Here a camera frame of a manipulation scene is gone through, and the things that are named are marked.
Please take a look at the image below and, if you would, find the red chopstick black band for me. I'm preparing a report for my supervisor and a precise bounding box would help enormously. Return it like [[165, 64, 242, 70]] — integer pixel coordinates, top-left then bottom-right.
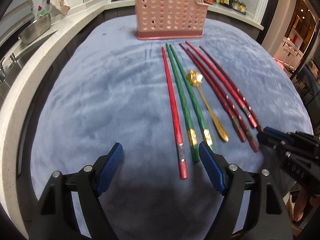
[[161, 47, 188, 179]]

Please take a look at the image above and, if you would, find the maroon chopstick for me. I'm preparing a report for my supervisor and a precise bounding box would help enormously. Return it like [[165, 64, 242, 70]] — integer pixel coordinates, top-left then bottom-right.
[[199, 46, 263, 131]]

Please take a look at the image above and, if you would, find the person's right hand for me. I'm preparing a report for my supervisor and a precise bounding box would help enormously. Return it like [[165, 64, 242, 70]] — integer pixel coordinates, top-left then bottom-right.
[[293, 189, 320, 222]]

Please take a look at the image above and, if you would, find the green chopstick left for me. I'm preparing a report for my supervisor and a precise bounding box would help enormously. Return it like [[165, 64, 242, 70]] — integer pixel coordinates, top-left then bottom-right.
[[165, 43, 200, 163]]

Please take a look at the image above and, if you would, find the green chopstick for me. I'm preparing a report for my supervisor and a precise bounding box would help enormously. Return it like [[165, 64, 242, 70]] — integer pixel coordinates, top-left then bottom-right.
[[166, 44, 214, 150], [165, 43, 200, 163]]

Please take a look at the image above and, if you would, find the green chopstick right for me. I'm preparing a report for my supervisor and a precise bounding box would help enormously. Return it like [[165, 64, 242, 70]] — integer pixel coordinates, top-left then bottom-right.
[[166, 44, 214, 150]]

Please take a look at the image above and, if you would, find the dark red chopstick silver band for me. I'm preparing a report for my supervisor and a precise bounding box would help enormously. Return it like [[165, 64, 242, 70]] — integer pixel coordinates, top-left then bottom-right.
[[178, 43, 247, 143]]

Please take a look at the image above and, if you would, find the dark red chopstick plain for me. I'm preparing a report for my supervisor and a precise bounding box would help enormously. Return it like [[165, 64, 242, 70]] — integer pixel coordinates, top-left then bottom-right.
[[186, 48, 260, 153]]

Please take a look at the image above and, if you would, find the bright red chopstick gold band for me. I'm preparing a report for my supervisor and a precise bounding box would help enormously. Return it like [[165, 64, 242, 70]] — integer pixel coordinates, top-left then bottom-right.
[[185, 41, 257, 129]]

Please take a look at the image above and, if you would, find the blue fleece table cloth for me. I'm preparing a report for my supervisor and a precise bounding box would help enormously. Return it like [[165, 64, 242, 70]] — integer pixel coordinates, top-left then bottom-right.
[[30, 15, 312, 239]]

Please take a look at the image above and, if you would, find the gold flower spoon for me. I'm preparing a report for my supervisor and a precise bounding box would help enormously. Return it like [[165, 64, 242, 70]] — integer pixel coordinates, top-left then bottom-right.
[[186, 69, 230, 143]]

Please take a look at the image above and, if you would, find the chrome sink faucet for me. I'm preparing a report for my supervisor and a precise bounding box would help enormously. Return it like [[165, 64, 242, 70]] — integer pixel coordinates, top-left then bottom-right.
[[0, 52, 18, 83]]

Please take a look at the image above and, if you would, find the tray of small jars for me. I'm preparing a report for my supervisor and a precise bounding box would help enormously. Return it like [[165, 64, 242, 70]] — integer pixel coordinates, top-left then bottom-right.
[[232, 0, 247, 15]]

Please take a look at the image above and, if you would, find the pink perforated utensil holder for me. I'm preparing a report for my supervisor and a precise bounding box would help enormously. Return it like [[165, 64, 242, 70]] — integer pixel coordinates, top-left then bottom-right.
[[135, 0, 208, 40]]

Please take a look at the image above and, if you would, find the steel pot by sink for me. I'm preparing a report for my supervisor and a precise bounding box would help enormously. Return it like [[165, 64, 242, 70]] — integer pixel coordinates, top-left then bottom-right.
[[18, 12, 52, 44]]

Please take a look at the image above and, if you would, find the green dish soap bottle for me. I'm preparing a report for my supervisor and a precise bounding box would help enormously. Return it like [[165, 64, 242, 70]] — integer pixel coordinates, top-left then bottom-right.
[[37, 5, 47, 18]]

